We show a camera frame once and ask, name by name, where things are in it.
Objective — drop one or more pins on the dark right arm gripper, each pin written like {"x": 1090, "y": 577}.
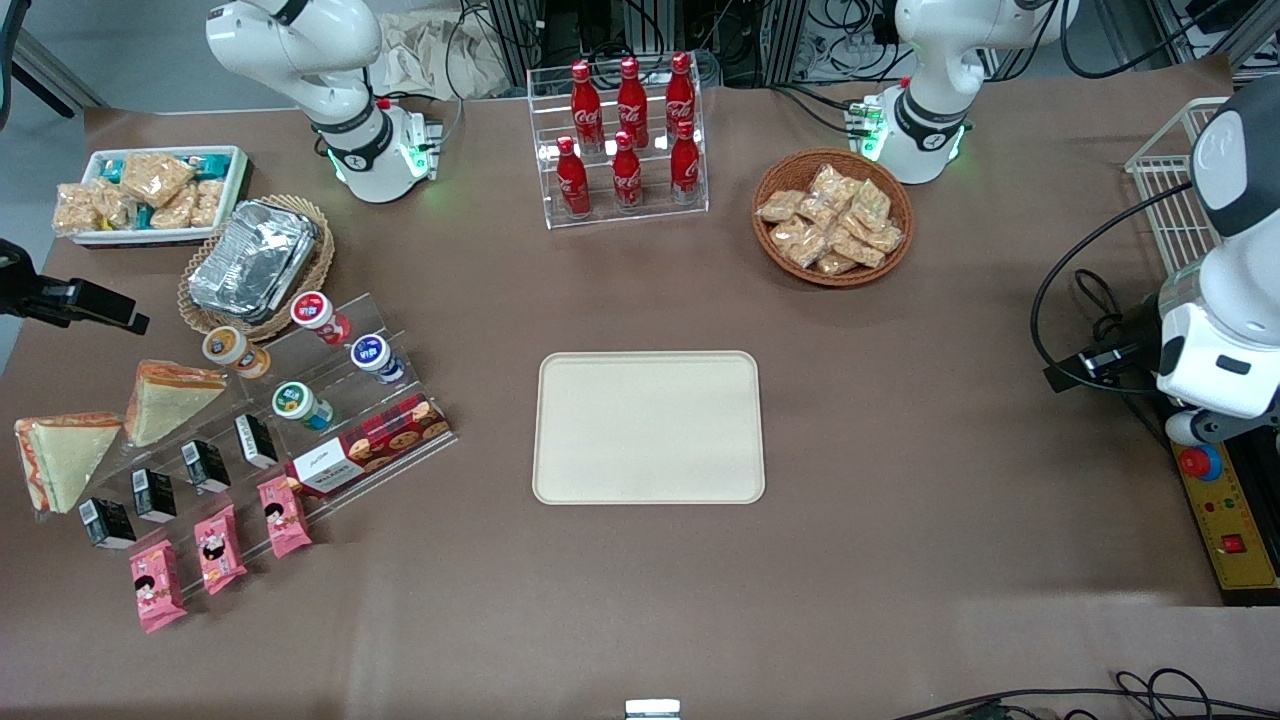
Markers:
{"x": 22, "y": 291}

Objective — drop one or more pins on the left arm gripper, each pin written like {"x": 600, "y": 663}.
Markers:
{"x": 1133, "y": 340}

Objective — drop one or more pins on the triangle sandwich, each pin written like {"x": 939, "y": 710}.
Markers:
{"x": 165, "y": 400}
{"x": 68, "y": 460}

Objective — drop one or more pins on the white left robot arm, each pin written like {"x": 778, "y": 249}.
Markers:
{"x": 930, "y": 60}

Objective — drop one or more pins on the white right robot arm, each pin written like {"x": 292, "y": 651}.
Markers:
{"x": 300, "y": 50}

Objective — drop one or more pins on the beige rectangular tray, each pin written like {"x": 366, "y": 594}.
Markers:
{"x": 648, "y": 428}

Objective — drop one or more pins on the red emergency stop button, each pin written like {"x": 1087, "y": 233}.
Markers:
{"x": 1200, "y": 462}

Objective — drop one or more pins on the clear wrapped granola packet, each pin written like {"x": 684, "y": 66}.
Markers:
{"x": 208, "y": 203}
{"x": 114, "y": 205}
{"x": 156, "y": 178}
{"x": 174, "y": 210}
{"x": 74, "y": 208}

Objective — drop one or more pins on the yellow control box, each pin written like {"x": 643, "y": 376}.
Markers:
{"x": 1235, "y": 540}

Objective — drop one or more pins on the orange lid yogurt cup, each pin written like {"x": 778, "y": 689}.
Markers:
{"x": 232, "y": 350}

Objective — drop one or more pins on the stacked aluminium foil containers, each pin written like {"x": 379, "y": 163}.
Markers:
{"x": 252, "y": 262}

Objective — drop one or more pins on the teal snack packet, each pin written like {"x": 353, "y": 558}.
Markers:
{"x": 208, "y": 164}

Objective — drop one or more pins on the white rectangular plastic bin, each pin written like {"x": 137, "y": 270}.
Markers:
{"x": 235, "y": 180}

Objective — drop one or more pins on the small black carton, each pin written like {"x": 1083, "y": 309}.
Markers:
{"x": 256, "y": 440}
{"x": 206, "y": 466}
{"x": 154, "y": 494}
{"x": 106, "y": 523}

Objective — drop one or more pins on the red lid yogurt cup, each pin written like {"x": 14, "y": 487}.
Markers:
{"x": 318, "y": 314}

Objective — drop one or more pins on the green lid yogurt cup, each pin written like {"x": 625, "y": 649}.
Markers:
{"x": 298, "y": 404}

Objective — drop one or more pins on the oval brown wicker basket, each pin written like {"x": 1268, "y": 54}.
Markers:
{"x": 322, "y": 255}

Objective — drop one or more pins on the grey metal bar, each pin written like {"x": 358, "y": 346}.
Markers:
{"x": 60, "y": 72}

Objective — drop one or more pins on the pink snack pack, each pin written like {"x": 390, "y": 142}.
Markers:
{"x": 220, "y": 550}
{"x": 157, "y": 588}
{"x": 284, "y": 516}

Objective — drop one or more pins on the clear acrylic tiered stand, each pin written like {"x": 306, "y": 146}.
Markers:
{"x": 345, "y": 430}

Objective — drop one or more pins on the blue lid yogurt cup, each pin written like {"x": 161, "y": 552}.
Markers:
{"x": 374, "y": 356}

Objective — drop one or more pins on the red cookie box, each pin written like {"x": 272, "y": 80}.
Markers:
{"x": 370, "y": 445}

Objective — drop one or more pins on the clear wrapped rice cracker packet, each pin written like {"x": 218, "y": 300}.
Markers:
{"x": 830, "y": 185}
{"x": 836, "y": 264}
{"x": 884, "y": 238}
{"x": 798, "y": 243}
{"x": 871, "y": 205}
{"x": 780, "y": 206}
{"x": 858, "y": 250}

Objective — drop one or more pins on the crumpled beige cloth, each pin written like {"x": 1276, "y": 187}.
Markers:
{"x": 430, "y": 55}

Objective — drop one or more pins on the round brown wicker basket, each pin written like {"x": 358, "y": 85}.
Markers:
{"x": 775, "y": 250}

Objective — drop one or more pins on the red cola bottle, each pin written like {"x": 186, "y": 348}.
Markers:
{"x": 573, "y": 185}
{"x": 685, "y": 168}
{"x": 632, "y": 105}
{"x": 680, "y": 95}
{"x": 586, "y": 110}
{"x": 627, "y": 178}

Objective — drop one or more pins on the clear acrylic bottle rack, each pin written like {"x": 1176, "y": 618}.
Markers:
{"x": 560, "y": 120}

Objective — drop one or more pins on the small silver metal block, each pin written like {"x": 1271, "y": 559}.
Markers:
{"x": 652, "y": 709}

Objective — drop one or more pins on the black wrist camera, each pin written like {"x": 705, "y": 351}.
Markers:
{"x": 1100, "y": 362}

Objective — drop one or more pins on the aluminium frame rack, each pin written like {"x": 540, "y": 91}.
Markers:
{"x": 760, "y": 30}

